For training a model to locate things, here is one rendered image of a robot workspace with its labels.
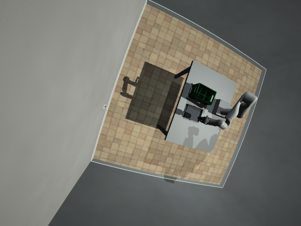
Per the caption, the dark green crate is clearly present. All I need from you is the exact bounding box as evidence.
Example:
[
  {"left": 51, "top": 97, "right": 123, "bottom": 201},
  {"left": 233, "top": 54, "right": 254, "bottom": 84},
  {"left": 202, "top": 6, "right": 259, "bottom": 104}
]
[{"left": 188, "top": 83, "right": 217, "bottom": 105}]

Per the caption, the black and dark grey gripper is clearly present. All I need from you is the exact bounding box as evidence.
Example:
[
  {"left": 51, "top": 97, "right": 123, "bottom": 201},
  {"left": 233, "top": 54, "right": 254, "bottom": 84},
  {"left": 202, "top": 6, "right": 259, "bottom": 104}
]
[{"left": 198, "top": 116, "right": 213, "bottom": 125}]

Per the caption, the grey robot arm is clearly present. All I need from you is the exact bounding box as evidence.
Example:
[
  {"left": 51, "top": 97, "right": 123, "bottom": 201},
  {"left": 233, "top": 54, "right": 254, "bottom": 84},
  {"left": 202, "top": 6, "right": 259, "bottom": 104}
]
[{"left": 211, "top": 91, "right": 257, "bottom": 130}]

